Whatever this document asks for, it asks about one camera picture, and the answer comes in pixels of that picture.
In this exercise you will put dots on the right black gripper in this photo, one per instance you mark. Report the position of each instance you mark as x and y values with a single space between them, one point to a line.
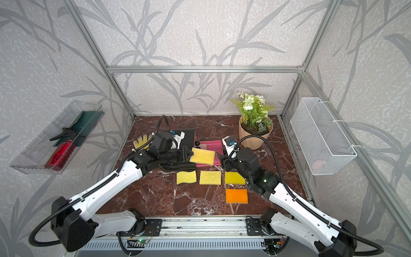
226 161

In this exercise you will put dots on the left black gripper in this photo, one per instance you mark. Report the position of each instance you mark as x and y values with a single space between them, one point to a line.
183 157

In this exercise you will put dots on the black drawer unit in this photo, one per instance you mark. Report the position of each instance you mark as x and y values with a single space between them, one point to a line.
174 164

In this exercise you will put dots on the pale yellow foam sponge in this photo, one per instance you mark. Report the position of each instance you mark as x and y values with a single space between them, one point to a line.
202 156

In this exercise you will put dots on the bright yellow foam sponge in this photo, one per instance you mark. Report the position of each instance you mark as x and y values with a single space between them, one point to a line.
234 178

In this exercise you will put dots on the wavy yellow cloth sponge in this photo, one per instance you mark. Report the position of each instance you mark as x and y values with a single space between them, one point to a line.
186 177

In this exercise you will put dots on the yellow cellulose sponge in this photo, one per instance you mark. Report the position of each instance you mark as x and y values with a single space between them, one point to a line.
210 178

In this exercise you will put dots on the orange foam sponge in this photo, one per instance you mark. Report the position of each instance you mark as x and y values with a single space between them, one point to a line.
237 196

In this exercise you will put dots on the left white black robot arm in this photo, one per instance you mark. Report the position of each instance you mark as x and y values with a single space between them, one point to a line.
87 203

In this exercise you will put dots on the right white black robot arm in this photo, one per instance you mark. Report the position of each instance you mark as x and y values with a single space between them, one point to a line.
310 226

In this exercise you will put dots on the beige plant pot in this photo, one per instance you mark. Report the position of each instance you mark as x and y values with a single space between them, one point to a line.
252 143

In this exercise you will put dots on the green artificial plant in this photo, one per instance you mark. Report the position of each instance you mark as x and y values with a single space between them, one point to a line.
254 112

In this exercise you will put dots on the yellow work glove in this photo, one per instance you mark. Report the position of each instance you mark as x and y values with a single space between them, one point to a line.
142 140

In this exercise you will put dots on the pink object in basket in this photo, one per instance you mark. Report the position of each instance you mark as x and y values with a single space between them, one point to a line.
318 165

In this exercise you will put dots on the dark green cloth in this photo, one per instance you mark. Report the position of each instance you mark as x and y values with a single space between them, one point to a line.
84 124

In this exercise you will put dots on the red black pruning shears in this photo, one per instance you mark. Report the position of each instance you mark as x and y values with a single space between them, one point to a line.
64 149

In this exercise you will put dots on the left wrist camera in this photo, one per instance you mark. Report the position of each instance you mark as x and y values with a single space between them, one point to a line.
177 139

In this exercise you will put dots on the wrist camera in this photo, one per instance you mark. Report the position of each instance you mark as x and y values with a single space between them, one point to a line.
177 139
230 146

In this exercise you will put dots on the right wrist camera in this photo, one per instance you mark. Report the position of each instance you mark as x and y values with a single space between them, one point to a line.
230 146

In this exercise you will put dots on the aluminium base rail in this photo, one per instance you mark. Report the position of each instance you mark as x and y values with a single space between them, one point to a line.
205 226

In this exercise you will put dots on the white wire mesh basket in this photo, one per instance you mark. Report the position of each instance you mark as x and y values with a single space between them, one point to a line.
320 136

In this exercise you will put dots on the clear plastic wall tray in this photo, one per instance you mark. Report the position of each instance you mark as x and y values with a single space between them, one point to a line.
53 149

